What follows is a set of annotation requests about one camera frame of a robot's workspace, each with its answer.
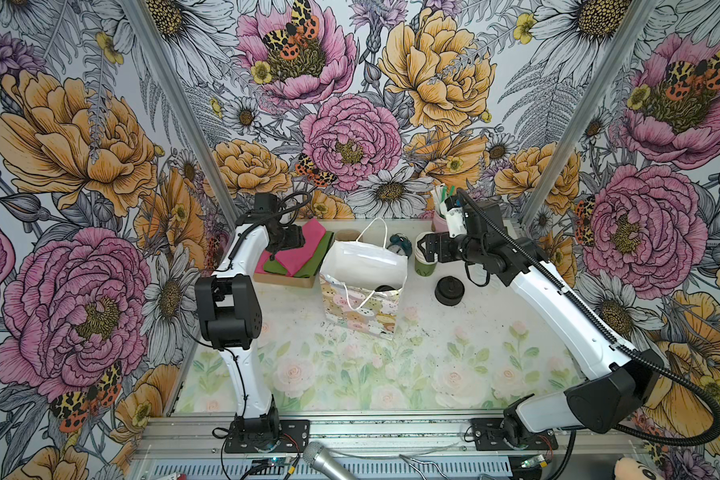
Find pink straw holder cup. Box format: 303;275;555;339
431;213;449;233

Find green paper napkin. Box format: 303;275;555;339
264;231;334;278

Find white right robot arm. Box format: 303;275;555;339
414;189;720;448

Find silver microphone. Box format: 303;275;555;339
303;441;357;480

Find wrapped straws bundle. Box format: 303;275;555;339
430;184;457;210

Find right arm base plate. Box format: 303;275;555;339
462;417;558;452

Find stack of green paper cups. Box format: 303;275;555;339
413;232;437;277

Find teal alarm clock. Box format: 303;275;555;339
387;233;413;258

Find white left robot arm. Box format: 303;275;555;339
194;192;312;453

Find pink plush toy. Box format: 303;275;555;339
613;457;664;480

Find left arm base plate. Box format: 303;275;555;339
222;418;311;454

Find pink paper napkin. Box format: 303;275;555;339
275;219;326;276

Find cartoon animal gift bag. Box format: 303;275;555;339
319;218;408;338

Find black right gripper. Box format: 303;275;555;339
418;231;487;264

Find stack of black lids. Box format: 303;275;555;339
434;276;465;307

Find stack of pulp cup carriers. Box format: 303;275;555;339
334;229;362;242

